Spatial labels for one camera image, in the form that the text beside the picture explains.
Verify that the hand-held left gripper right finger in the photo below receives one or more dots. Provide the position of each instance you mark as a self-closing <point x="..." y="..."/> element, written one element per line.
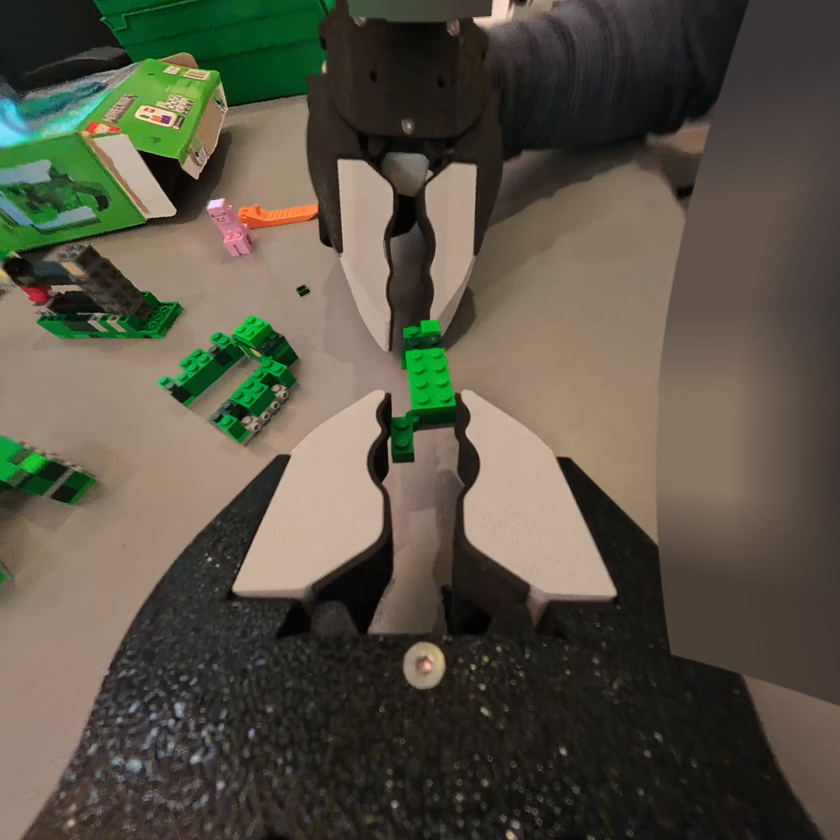
<point x="531" y="518"/>

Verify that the green checkered brick assembly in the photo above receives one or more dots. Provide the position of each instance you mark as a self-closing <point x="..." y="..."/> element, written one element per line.
<point x="46" y="472"/>

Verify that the grey desk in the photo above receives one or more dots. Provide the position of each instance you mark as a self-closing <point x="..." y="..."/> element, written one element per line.
<point x="558" y="295"/>

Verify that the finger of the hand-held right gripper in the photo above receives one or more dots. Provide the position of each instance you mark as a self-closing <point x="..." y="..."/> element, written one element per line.
<point x="361" y="229"/>
<point x="456" y="236"/>

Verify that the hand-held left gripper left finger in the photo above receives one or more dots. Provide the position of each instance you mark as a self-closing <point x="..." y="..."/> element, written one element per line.
<point x="315" y="512"/>

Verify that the pink brick pig figure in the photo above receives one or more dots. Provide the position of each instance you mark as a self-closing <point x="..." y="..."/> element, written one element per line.
<point x="231" y="229"/>

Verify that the green toy set box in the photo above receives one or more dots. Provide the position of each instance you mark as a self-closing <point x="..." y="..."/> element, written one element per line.
<point x="65" y="190"/>

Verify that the grey tower brick assembly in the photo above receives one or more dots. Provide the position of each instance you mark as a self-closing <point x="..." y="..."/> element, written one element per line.
<point x="111" y="308"/>

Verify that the green stacked storage bins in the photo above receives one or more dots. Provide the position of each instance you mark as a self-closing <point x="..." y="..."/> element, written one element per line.
<point x="216" y="39"/>

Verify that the green and grey brick assembly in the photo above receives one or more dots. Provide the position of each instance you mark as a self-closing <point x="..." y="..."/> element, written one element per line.
<point x="430" y="387"/>

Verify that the green u-shaped brick assembly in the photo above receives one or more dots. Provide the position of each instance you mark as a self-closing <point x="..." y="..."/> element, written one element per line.
<point x="256" y="387"/>

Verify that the person's right forearm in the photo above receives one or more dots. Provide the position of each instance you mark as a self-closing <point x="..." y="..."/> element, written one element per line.
<point x="590" y="72"/>

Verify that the black office chair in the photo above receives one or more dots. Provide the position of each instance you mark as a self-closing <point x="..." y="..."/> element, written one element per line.
<point x="52" y="39"/>

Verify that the orange brick separator tool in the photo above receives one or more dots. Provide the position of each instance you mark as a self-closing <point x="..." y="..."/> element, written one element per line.
<point x="275" y="215"/>

